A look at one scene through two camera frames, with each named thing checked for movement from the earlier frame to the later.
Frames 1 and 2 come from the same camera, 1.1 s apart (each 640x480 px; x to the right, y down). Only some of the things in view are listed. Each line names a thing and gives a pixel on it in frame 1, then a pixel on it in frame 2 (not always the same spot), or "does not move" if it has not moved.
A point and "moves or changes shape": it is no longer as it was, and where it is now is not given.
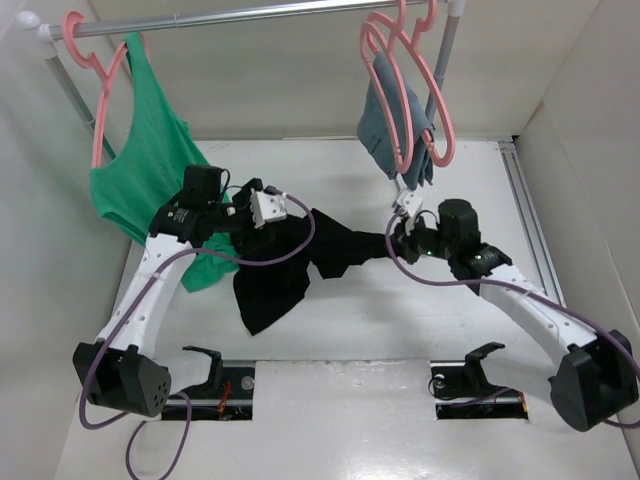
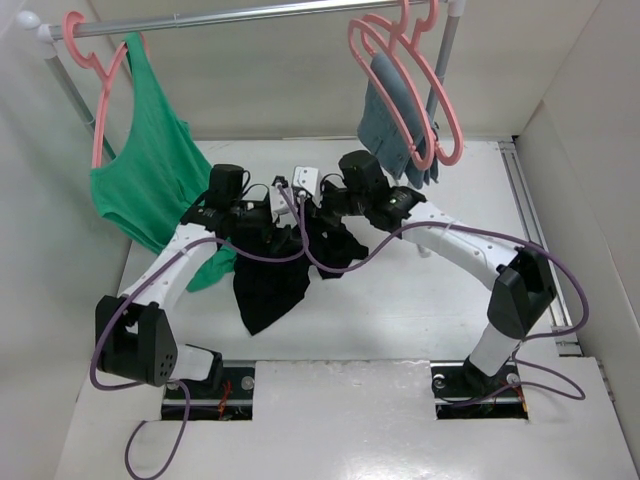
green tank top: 146,168 does not move
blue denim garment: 393,127 does not move
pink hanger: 394,48 moves or changes shape
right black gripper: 402,239 → 319,208
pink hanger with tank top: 90,61 does not move
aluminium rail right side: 536,238 does not move
